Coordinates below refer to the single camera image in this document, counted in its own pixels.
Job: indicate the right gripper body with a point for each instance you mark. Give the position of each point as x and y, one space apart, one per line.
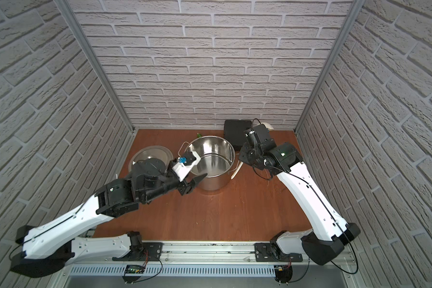
251 158

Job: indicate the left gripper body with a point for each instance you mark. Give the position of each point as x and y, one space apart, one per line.
183 187

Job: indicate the cream plastic ladle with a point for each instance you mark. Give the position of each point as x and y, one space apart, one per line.
238 167

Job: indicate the stainless steel pot lid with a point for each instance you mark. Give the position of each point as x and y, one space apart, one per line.
160 152

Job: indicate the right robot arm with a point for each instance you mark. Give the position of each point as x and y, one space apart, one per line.
330 232

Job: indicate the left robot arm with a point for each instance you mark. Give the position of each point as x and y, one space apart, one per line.
49 248

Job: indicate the black plastic tool case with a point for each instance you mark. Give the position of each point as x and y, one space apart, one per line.
234 132

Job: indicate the left controller board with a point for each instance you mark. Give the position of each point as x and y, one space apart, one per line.
134 270

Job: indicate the controller board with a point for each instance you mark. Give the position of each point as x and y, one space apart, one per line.
134 270
283 274

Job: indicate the right controller board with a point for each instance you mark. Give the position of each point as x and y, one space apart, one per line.
283 274

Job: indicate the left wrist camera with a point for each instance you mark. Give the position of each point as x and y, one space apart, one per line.
185 164

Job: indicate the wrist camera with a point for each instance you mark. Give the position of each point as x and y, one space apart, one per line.
268 126
185 164

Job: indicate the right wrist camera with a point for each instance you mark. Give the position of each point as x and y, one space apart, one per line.
268 126

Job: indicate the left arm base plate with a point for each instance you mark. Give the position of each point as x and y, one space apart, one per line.
143 251

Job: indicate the aluminium front rail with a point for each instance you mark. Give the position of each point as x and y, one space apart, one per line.
174 253

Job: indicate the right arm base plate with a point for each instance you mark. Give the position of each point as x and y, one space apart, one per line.
267 252

